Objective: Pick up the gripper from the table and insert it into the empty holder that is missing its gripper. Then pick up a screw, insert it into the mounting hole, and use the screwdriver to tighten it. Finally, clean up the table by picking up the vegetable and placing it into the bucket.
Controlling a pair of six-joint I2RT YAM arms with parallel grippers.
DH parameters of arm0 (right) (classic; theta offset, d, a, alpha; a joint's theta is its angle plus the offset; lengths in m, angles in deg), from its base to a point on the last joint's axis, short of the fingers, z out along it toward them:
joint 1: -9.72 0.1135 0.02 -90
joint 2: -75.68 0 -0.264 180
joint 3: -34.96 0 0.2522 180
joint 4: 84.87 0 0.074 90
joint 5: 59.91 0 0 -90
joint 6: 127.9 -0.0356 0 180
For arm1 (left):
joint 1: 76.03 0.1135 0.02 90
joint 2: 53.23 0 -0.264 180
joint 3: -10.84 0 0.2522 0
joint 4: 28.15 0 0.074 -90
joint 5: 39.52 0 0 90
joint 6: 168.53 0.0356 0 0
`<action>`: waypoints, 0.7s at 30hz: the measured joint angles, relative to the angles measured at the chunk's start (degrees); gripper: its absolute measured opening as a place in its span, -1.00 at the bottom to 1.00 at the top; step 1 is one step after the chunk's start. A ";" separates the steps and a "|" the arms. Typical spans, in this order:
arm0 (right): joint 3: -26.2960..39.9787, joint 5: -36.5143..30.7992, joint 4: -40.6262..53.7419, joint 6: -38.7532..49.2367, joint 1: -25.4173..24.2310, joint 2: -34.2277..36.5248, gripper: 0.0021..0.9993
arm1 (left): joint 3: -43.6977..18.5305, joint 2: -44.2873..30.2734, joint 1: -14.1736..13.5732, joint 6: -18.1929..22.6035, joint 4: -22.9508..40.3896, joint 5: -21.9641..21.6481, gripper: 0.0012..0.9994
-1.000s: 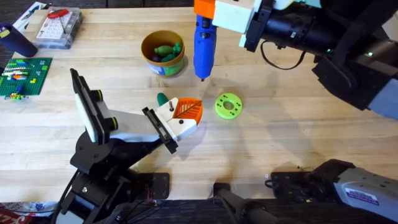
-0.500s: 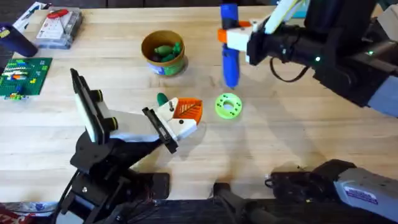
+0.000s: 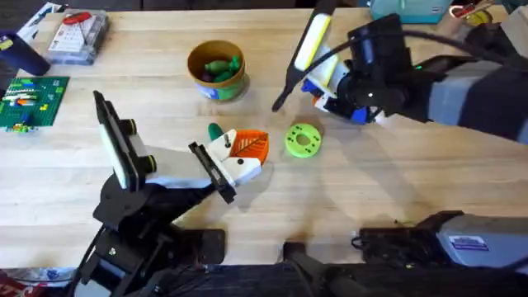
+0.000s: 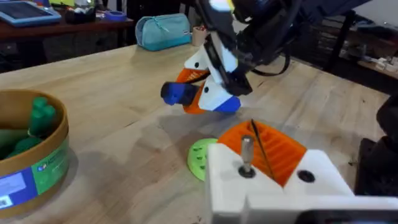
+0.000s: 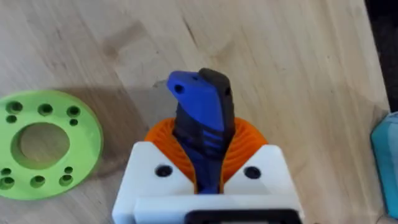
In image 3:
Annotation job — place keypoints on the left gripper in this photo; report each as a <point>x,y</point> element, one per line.
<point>177,167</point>

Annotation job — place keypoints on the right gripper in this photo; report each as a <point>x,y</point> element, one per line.
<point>371,95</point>

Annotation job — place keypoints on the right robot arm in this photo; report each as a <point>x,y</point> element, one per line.
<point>486,99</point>

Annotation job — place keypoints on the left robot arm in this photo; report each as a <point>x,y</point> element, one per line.
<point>123,255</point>

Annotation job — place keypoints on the green toy vegetable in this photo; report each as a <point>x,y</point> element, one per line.
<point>214,131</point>

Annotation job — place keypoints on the green disc with holes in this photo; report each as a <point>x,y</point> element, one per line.
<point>303,140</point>

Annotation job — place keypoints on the round tub with toys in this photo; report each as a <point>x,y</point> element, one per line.
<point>231,88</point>

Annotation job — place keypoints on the teal box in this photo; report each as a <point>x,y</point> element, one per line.
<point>408,10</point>

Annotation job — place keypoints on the left wrist upright flat plate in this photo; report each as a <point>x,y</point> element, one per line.
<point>119,156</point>

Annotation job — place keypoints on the yellow tape roll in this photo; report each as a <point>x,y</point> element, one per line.
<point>479,18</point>

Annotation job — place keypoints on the clear plastic box with contents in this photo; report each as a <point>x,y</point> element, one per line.
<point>78,39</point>

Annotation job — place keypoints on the green board with toy blocks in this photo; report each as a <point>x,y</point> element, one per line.
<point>33,103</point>

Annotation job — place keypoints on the dark blue cylinder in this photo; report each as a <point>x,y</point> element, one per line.
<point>24,55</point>

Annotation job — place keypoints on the white printed leaflet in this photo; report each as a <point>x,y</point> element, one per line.
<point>37,20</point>

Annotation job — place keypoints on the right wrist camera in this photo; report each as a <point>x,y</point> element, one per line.
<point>379,45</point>

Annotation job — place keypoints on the black rail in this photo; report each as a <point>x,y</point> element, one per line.
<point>371,284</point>

